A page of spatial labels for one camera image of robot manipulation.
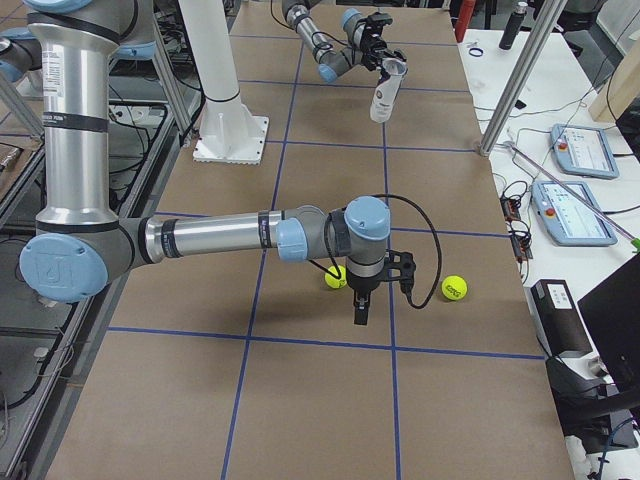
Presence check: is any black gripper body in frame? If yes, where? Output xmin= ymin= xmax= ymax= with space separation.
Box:
xmin=347 ymin=273 xmax=384 ymax=306
xmin=360 ymin=31 xmax=387 ymax=70

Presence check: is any yellow Roland Garros tennis ball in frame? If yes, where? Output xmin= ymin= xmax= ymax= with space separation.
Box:
xmin=324 ymin=265 xmax=347 ymax=289

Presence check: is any white blue tennis ball can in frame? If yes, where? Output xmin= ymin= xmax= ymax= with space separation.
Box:
xmin=370 ymin=58 xmax=407 ymax=123

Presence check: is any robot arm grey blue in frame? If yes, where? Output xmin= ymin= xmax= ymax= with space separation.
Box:
xmin=1 ymin=1 xmax=406 ymax=325
xmin=281 ymin=1 xmax=407 ymax=83

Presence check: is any yellow tennis ball far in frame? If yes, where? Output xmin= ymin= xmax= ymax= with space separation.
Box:
xmin=441 ymin=275 xmax=468 ymax=301

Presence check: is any black bottle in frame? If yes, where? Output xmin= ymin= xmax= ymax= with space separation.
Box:
xmin=498 ymin=1 xmax=528 ymax=51

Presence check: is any small circuit board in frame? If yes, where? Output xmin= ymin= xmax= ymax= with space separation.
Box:
xmin=500 ymin=194 xmax=532 ymax=264

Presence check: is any black box white label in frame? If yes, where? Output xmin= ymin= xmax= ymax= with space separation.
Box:
xmin=530 ymin=279 xmax=593 ymax=358

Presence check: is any teach pendant far blue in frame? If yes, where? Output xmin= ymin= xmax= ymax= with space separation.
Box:
xmin=551 ymin=124 xmax=619 ymax=180

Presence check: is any teach pendant blue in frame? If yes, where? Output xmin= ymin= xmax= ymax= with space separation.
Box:
xmin=531 ymin=181 xmax=617 ymax=247
xmin=551 ymin=124 xmax=619 ymax=180

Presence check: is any teach pendant near blue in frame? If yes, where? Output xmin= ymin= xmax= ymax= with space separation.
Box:
xmin=531 ymin=181 xmax=617 ymax=247

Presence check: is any black computer monitor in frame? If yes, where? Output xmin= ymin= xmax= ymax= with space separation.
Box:
xmin=578 ymin=255 xmax=639 ymax=390

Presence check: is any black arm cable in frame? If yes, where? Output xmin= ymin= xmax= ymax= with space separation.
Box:
xmin=304 ymin=193 xmax=442 ymax=309

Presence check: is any aluminium frame post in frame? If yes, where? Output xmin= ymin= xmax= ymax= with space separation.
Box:
xmin=478 ymin=0 xmax=567 ymax=157

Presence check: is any white camera mast base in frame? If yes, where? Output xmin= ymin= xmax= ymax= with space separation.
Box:
xmin=179 ymin=0 xmax=269 ymax=165

